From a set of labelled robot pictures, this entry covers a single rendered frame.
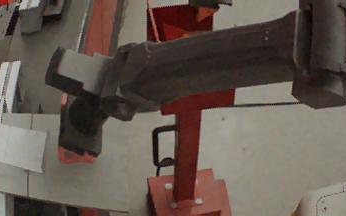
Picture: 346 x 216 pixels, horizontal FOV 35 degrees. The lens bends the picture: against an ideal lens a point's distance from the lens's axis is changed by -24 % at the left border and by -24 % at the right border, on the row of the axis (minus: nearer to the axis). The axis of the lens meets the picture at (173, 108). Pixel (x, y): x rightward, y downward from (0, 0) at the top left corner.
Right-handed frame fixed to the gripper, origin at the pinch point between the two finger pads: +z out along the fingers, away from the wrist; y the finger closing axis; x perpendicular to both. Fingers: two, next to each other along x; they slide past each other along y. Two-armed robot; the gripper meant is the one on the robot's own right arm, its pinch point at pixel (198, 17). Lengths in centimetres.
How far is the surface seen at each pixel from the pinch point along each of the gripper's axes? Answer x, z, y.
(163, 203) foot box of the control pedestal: 8, 68, -8
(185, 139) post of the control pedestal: 8.3, 34.3, -4.8
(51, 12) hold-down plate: -1.7, -0.9, 36.4
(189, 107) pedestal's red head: 15.4, 13.1, 2.0
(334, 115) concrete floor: -19, 61, -84
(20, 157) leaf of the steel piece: 45, -9, 46
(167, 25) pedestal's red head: -3.9, 7.5, 4.6
